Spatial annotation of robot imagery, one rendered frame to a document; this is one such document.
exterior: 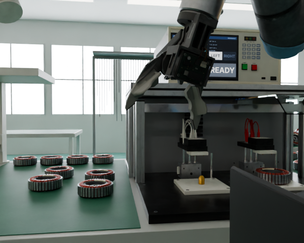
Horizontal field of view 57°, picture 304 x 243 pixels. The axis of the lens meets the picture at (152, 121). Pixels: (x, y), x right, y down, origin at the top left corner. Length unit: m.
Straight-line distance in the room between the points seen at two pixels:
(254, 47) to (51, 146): 6.68
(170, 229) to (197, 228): 0.06
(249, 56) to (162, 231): 0.73
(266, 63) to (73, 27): 6.75
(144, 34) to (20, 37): 3.03
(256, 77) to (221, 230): 0.63
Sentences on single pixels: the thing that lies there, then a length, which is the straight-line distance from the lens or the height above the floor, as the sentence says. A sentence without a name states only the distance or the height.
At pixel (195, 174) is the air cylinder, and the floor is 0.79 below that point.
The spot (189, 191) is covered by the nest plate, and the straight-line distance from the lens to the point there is 0.85.
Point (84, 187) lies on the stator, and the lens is 0.90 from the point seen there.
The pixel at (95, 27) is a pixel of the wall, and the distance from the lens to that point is 7.60.
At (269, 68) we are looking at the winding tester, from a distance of 1.17.
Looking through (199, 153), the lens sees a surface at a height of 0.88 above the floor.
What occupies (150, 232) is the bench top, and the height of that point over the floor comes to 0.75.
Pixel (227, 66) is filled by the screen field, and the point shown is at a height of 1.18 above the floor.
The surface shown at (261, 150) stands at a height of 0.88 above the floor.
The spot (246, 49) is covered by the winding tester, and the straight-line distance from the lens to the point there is 1.14.
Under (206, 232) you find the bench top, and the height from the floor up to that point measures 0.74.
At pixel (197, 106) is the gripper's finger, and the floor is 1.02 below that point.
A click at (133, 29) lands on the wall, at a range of 7.60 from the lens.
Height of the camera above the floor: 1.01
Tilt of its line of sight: 2 degrees down
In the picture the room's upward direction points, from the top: straight up
